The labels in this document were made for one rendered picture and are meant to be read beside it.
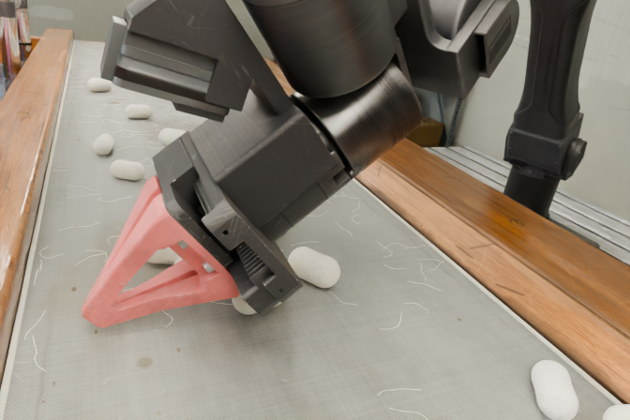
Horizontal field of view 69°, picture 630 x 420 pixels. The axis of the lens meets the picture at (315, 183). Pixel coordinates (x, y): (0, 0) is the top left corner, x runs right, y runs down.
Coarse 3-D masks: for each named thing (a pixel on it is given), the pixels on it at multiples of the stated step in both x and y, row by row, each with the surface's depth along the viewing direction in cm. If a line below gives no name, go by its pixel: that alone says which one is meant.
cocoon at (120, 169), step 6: (114, 162) 42; (120, 162) 42; (126, 162) 42; (132, 162) 42; (138, 162) 43; (114, 168) 42; (120, 168) 42; (126, 168) 42; (132, 168) 42; (138, 168) 42; (114, 174) 42; (120, 174) 42; (126, 174) 42; (132, 174) 42; (138, 174) 42; (132, 180) 43
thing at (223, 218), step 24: (192, 144) 25; (336, 168) 23; (216, 192) 20; (312, 192) 23; (216, 216) 19; (240, 216) 20; (288, 216) 23; (240, 240) 20; (264, 240) 22; (288, 264) 23; (288, 288) 22
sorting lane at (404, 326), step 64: (64, 128) 53; (128, 128) 56; (192, 128) 60; (64, 192) 39; (128, 192) 41; (64, 256) 31; (384, 256) 37; (64, 320) 25; (192, 320) 27; (256, 320) 28; (320, 320) 28; (384, 320) 29; (448, 320) 30; (512, 320) 31; (64, 384) 22; (128, 384) 22; (192, 384) 23; (256, 384) 23; (320, 384) 24; (384, 384) 24; (448, 384) 25; (512, 384) 26; (576, 384) 26
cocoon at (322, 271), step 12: (300, 252) 32; (312, 252) 32; (300, 264) 31; (312, 264) 31; (324, 264) 31; (336, 264) 31; (300, 276) 31; (312, 276) 31; (324, 276) 30; (336, 276) 31
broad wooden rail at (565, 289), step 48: (288, 96) 75; (384, 192) 47; (432, 192) 44; (480, 192) 46; (432, 240) 40; (480, 240) 37; (528, 240) 37; (576, 240) 39; (528, 288) 33; (576, 288) 32; (624, 288) 32; (576, 336) 29; (624, 336) 28; (624, 384) 26
